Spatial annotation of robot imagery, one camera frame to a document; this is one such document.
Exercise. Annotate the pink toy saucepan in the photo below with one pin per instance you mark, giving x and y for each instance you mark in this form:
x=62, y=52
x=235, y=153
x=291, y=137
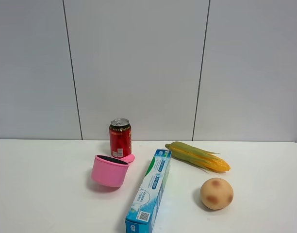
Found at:
x=110, y=171

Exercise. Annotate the corn cob with husk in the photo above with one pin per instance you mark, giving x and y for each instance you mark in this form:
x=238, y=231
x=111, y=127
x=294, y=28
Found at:
x=201, y=158

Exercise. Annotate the red soda can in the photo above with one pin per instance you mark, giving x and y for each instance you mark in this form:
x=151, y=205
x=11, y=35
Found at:
x=120, y=138

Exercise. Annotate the blue toothpaste box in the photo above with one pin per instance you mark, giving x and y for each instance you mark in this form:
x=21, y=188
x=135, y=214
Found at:
x=143, y=211

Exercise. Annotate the brown spotted potato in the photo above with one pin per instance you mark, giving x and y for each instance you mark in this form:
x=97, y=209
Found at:
x=216, y=193

